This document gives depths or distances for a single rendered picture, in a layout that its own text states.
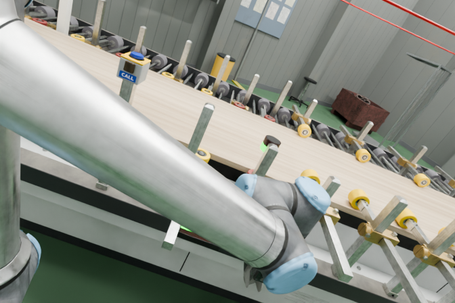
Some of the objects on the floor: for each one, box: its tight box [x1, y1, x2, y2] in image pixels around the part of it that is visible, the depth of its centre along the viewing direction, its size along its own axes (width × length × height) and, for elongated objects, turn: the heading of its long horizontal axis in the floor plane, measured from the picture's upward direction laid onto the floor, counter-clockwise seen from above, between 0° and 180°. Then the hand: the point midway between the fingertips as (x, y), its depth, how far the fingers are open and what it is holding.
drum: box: [211, 53, 236, 82], centre depth 511 cm, size 37×37×59 cm
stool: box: [288, 76, 317, 109], centre depth 652 cm, size 55×52×66 cm
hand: (248, 278), depth 77 cm, fingers closed
